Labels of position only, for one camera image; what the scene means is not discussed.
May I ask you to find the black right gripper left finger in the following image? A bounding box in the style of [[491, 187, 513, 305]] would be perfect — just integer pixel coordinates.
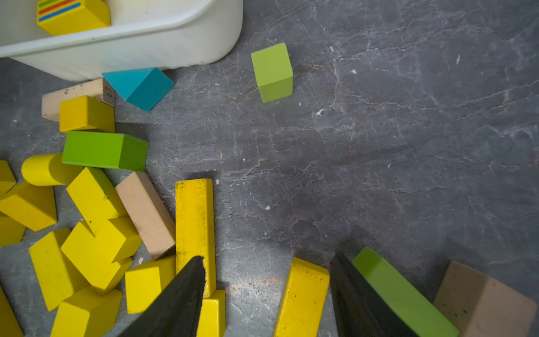
[[121, 256, 206, 336]]

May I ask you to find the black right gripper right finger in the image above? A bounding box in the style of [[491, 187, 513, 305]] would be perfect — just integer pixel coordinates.
[[330, 251, 417, 336]]

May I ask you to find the long yellow block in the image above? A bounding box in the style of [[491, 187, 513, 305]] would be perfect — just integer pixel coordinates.
[[274, 258, 330, 336], [175, 178, 217, 298]]

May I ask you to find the white oval plastic tub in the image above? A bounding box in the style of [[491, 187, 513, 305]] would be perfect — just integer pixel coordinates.
[[1, 0, 244, 82]]

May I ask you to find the rainbow striped block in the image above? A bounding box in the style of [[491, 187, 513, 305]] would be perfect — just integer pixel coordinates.
[[36, 0, 111, 36]]

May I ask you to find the green slanted block right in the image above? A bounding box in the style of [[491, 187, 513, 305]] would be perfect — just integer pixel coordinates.
[[352, 247, 459, 336]]

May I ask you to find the tan slanted block centre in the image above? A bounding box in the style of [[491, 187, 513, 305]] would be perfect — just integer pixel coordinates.
[[116, 171, 175, 260]]

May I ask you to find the tan block far right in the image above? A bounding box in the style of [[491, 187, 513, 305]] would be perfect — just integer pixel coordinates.
[[434, 261, 538, 336]]

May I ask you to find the green rectangular block centre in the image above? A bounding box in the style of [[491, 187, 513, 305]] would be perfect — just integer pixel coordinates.
[[62, 131, 149, 171]]

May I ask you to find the yellow cylinder block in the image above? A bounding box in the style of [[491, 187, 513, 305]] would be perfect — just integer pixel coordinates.
[[21, 153, 84, 186]]

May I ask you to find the yellow cube below tan block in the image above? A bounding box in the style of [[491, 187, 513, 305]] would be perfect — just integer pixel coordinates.
[[59, 95, 115, 133]]

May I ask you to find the teal triangular block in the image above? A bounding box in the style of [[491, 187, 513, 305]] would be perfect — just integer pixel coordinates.
[[102, 67, 174, 112]]

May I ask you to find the tan long block near tub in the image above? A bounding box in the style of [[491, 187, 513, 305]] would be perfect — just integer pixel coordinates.
[[42, 78, 116, 122]]

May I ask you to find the small green cube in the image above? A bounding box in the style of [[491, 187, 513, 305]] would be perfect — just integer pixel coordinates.
[[251, 43, 293, 103]]

